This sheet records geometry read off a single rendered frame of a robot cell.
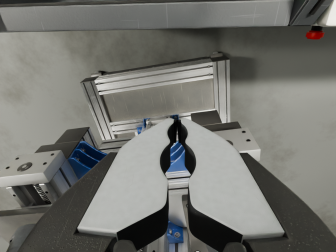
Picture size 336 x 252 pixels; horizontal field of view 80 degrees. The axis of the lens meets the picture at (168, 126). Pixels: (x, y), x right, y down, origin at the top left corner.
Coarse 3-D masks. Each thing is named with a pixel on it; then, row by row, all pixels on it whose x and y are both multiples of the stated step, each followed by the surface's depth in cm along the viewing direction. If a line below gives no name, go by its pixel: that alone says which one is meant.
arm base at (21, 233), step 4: (28, 224) 50; (32, 224) 50; (20, 228) 50; (24, 228) 49; (28, 228) 49; (16, 232) 49; (20, 232) 49; (24, 232) 48; (28, 232) 48; (12, 236) 49; (16, 236) 48; (20, 236) 48; (24, 236) 48; (12, 240) 48; (16, 240) 48; (20, 240) 47; (12, 244) 47; (16, 244) 47; (20, 244) 47; (8, 248) 48; (12, 248) 47; (16, 248) 46
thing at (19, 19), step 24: (120, 0) 33; (144, 0) 33; (168, 0) 33; (192, 0) 33; (216, 0) 33; (240, 0) 33; (264, 0) 33; (288, 0) 32; (0, 24) 36; (24, 24) 35; (48, 24) 35; (72, 24) 35; (96, 24) 35; (120, 24) 35; (144, 24) 35; (168, 24) 35; (192, 24) 35; (216, 24) 34; (240, 24) 34; (264, 24) 34
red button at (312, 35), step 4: (312, 28) 47; (316, 28) 47; (320, 28) 47; (308, 32) 48; (312, 32) 47; (316, 32) 47; (320, 32) 47; (324, 32) 47; (308, 36) 48; (312, 36) 47; (316, 36) 47; (320, 36) 47
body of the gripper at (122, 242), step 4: (120, 240) 6; (124, 240) 6; (128, 240) 6; (116, 244) 6; (120, 244) 6; (124, 244) 6; (128, 244) 6; (132, 244) 6; (228, 244) 6; (232, 244) 6; (236, 244) 6; (240, 244) 6; (116, 248) 6; (120, 248) 6; (124, 248) 6; (128, 248) 6; (132, 248) 6; (224, 248) 6; (228, 248) 6; (232, 248) 6; (236, 248) 6; (240, 248) 6; (244, 248) 6
